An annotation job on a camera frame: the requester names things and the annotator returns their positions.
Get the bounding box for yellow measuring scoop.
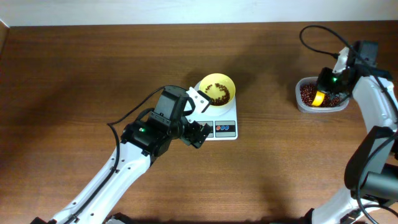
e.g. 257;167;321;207
311;91;326;107

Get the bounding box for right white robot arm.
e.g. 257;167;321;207
296;40;397;223

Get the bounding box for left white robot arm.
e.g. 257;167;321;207
49;85;211;224

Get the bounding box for white digital kitchen scale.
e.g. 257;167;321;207
187;82;238;141

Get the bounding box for red beans in bowl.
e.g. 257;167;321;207
205;83;231;106

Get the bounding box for yellow plastic bowl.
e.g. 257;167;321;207
198;73;236;108

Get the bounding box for clear plastic container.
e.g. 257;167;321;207
295;77;349;113

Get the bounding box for red beans in container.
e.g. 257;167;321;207
300;83;341;108

